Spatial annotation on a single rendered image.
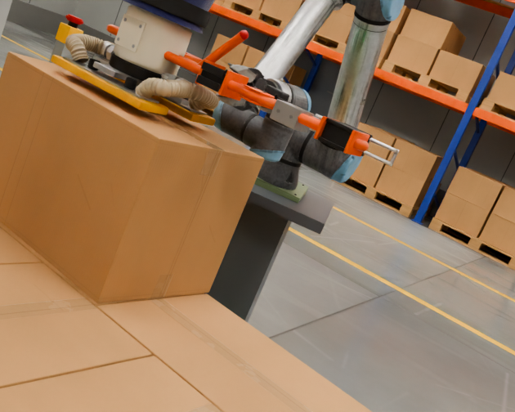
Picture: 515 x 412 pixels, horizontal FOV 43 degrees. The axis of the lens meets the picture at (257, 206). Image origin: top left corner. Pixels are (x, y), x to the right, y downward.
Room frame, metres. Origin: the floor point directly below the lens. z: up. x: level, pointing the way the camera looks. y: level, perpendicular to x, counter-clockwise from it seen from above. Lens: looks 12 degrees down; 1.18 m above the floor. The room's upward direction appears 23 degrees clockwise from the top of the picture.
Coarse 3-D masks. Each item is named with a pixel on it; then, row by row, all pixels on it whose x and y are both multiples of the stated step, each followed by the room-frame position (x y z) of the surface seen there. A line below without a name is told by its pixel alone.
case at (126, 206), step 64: (0, 128) 1.66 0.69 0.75; (64, 128) 1.53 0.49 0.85; (128, 128) 1.42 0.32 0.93; (192, 128) 1.69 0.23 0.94; (0, 192) 1.61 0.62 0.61; (64, 192) 1.49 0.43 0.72; (128, 192) 1.39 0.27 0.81; (192, 192) 1.51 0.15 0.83; (64, 256) 1.45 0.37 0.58; (128, 256) 1.41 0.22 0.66; (192, 256) 1.59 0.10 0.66
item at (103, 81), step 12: (60, 60) 1.65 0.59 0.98; (72, 60) 1.65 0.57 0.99; (96, 60) 1.65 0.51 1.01; (72, 72) 1.62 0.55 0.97; (84, 72) 1.60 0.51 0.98; (96, 72) 1.63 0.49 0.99; (96, 84) 1.57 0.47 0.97; (108, 84) 1.56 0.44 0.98; (120, 84) 1.59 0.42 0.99; (132, 84) 1.58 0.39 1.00; (120, 96) 1.53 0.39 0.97; (132, 96) 1.52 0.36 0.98; (144, 108) 1.51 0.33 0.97; (156, 108) 1.54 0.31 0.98
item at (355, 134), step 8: (320, 120) 1.39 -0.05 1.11; (328, 120) 1.38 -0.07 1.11; (336, 120) 1.42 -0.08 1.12; (320, 128) 1.38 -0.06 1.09; (328, 128) 1.39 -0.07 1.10; (336, 128) 1.38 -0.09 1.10; (344, 128) 1.36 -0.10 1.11; (352, 128) 1.37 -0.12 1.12; (320, 136) 1.39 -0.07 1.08; (328, 136) 1.38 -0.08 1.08; (336, 136) 1.37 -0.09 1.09; (344, 136) 1.37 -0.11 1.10; (352, 136) 1.34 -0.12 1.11; (360, 136) 1.37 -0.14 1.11; (368, 136) 1.40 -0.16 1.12; (328, 144) 1.37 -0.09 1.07; (336, 144) 1.37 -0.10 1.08; (344, 144) 1.36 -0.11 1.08; (352, 144) 1.35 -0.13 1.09; (344, 152) 1.35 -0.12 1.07; (352, 152) 1.37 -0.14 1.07; (360, 152) 1.40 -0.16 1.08
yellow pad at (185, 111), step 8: (120, 80) 1.80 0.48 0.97; (152, 96) 1.73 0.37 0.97; (160, 96) 1.73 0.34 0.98; (168, 104) 1.70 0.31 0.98; (176, 104) 1.71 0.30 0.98; (176, 112) 1.69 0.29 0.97; (184, 112) 1.67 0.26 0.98; (192, 112) 1.68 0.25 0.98; (200, 112) 1.72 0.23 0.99; (192, 120) 1.67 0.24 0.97; (200, 120) 1.69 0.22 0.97; (208, 120) 1.72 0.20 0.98
